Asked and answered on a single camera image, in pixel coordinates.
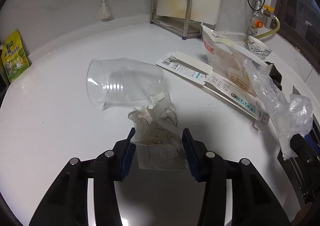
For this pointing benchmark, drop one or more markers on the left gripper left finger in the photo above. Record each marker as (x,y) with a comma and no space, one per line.
(65,202)

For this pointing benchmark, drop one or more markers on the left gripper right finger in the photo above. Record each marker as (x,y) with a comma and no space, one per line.
(253,202)

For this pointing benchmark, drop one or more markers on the white paper wrapper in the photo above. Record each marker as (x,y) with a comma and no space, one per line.
(158,136)

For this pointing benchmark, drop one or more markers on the clear plastic cup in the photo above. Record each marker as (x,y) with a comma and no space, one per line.
(122,80)

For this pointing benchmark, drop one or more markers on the white food packaging bag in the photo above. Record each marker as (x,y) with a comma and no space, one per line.
(227,58)

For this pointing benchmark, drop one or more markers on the black stove top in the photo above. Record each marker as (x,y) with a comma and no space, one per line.
(303,170)

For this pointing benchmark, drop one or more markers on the crumpled clear plastic bag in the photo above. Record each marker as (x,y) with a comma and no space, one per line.
(288,117)

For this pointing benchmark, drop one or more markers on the yellow green seasoning pouch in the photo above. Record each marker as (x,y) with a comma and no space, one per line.
(13,56)

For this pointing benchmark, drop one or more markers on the white patterned ceramic bowl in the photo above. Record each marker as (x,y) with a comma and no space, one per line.
(258,47)

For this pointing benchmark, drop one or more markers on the flattened toothpaste box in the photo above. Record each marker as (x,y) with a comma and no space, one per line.
(202,74)

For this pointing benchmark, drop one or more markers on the metal gas pipe with valve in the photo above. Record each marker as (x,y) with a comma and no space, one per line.
(259,9)

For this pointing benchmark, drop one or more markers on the metal cutting board rack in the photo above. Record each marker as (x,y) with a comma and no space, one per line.
(180,24)

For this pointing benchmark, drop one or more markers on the blue white bottle brush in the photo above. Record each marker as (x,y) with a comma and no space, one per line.
(104,11)

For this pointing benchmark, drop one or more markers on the dark window frame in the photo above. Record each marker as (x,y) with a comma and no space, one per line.
(299,20)

